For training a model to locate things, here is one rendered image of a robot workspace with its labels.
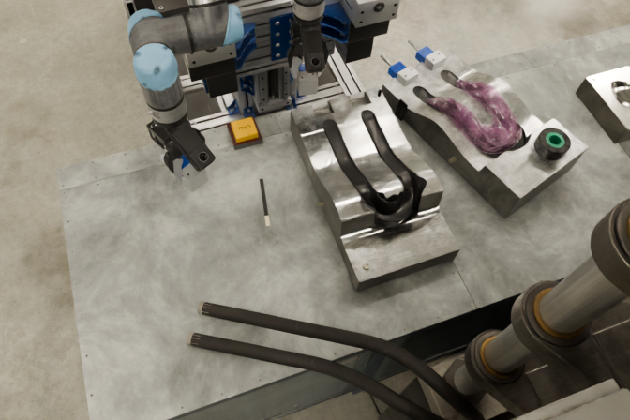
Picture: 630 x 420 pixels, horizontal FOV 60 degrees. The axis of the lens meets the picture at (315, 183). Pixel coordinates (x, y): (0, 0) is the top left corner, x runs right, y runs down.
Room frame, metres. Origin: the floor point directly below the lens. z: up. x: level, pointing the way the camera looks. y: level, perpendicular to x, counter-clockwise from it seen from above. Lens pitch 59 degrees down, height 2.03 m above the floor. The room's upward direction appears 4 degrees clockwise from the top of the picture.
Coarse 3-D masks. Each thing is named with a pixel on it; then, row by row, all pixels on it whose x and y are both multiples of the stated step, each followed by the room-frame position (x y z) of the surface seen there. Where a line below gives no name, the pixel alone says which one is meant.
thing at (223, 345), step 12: (192, 336) 0.31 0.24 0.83; (204, 336) 0.32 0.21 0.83; (204, 348) 0.29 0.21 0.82; (216, 348) 0.29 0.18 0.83; (228, 348) 0.29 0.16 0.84; (240, 348) 0.29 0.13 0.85; (252, 348) 0.29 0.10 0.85; (264, 348) 0.29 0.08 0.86; (264, 360) 0.27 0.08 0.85; (276, 360) 0.27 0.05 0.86; (288, 360) 0.27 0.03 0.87; (300, 360) 0.27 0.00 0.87
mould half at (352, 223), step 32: (320, 128) 0.86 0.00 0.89; (352, 128) 0.87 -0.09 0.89; (384, 128) 0.88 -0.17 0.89; (320, 160) 0.76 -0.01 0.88; (416, 160) 0.77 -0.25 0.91; (320, 192) 0.69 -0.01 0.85; (352, 192) 0.65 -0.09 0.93; (384, 192) 0.65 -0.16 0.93; (352, 224) 0.58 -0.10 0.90; (416, 224) 0.62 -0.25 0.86; (352, 256) 0.52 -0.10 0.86; (384, 256) 0.53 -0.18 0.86; (416, 256) 0.53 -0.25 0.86; (448, 256) 0.55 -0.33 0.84
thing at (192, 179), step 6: (162, 150) 0.72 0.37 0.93; (186, 162) 0.69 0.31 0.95; (186, 168) 0.66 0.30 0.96; (192, 168) 0.67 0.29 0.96; (186, 174) 0.65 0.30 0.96; (192, 174) 0.65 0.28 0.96; (198, 174) 0.65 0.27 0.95; (204, 174) 0.66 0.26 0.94; (186, 180) 0.64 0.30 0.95; (192, 180) 0.64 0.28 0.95; (198, 180) 0.65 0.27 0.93; (204, 180) 0.66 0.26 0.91; (186, 186) 0.64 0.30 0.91; (192, 186) 0.63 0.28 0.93; (198, 186) 0.64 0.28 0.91
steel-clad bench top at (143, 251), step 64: (512, 64) 1.23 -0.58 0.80; (576, 64) 1.26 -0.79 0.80; (576, 128) 1.00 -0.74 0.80; (64, 192) 0.66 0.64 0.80; (128, 192) 0.67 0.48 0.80; (192, 192) 0.69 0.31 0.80; (256, 192) 0.70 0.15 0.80; (448, 192) 0.75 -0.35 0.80; (576, 192) 0.78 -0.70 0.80; (128, 256) 0.50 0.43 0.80; (192, 256) 0.51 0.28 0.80; (256, 256) 0.53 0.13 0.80; (320, 256) 0.54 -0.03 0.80; (512, 256) 0.58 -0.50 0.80; (576, 256) 0.59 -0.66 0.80; (128, 320) 0.35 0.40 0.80; (192, 320) 0.36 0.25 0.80; (320, 320) 0.38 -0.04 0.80; (384, 320) 0.39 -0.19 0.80; (128, 384) 0.21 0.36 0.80; (192, 384) 0.22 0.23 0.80; (256, 384) 0.23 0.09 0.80
